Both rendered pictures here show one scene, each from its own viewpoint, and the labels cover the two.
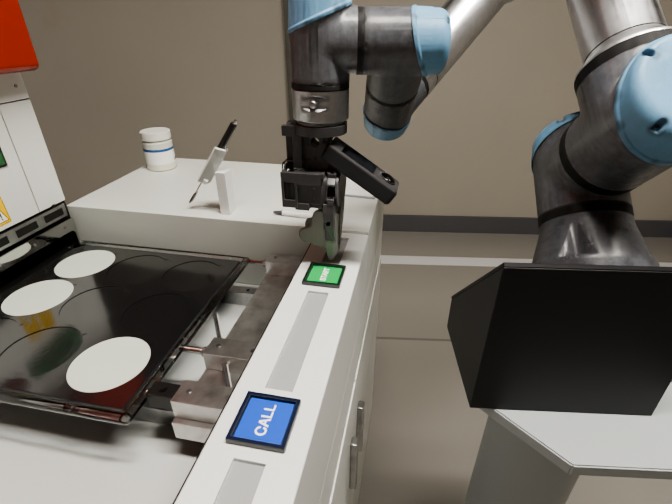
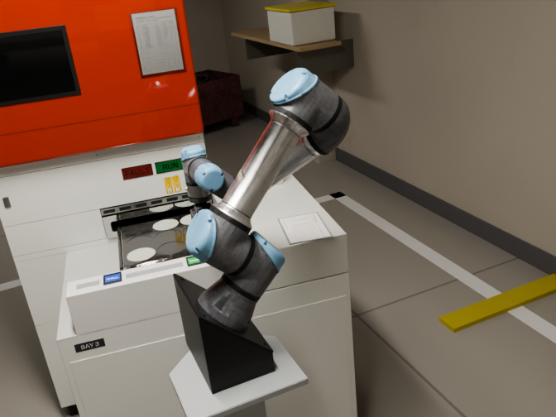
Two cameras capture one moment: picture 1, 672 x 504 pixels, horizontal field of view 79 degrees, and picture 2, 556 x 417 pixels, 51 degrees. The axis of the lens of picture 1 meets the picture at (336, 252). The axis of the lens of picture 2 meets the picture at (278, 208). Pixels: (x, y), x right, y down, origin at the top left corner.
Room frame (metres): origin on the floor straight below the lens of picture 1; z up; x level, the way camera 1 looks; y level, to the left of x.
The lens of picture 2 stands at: (0.08, -1.61, 1.84)
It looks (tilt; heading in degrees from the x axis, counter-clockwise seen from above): 24 degrees down; 66
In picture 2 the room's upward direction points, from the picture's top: 6 degrees counter-clockwise
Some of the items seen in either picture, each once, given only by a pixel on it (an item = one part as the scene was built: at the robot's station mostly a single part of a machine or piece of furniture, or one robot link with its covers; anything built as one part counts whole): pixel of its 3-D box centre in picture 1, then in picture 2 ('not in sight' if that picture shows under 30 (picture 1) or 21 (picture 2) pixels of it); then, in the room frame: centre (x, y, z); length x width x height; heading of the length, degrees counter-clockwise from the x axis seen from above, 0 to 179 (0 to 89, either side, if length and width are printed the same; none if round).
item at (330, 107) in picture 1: (320, 106); (198, 189); (0.56, 0.02, 1.20); 0.08 x 0.08 x 0.05
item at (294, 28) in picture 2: not in sight; (300, 22); (2.37, 2.63, 1.29); 0.48 x 0.40 x 0.27; 87
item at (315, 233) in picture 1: (318, 236); not in sight; (0.55, 0.03, 1.01); 0.06 x 0.03 x 0.09; 79
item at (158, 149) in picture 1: (158, 149); not in sight; (1.02, 0.45, 1.01); 0.07 x 0.07 x 0.10
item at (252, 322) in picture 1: (258, 335); not in sight; (0.49, 0.12, 0.87); 0.36 x 0.08 x 0.03; 169
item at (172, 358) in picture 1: (200, 320); (174, 257); (0.49, 0.21, 0.90); 0.38 x 0.01 x 0.01; 169
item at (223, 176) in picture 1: (215, 179); not in sight; (0.74, 0.23, 1.03); 0.06 x 0.04 x 0.13; 79
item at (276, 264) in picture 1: (288, 265); not in sight; (0.65, 0.09, 0.89); 0.08 x 0.03 x 0.03; 79
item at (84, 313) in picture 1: (96, 305); (168, 236); (0.52, 0.38, 0.90); 0.34 x 0.34 x 0.01; 79
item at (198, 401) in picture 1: (209, 402); not in sight; (0.34, 0.15, 0.89); 0.08 x 0.03 x 0.03; 79
